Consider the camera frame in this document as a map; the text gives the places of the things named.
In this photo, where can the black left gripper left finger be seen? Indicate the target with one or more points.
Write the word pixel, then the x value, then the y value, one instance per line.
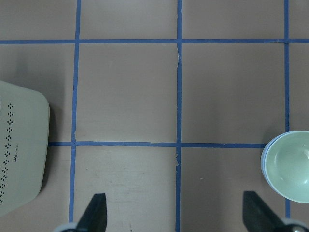
pixel 94 219

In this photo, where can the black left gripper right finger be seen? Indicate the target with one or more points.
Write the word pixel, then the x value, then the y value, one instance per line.
pixel 257 216

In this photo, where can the blue bowl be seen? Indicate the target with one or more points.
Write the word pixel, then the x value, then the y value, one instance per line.
pixel 264 155

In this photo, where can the green bowl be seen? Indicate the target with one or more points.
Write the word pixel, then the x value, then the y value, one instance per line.
pixel 287 166

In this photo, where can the silver white toaster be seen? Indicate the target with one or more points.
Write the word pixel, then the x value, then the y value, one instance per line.
pixel 24 131

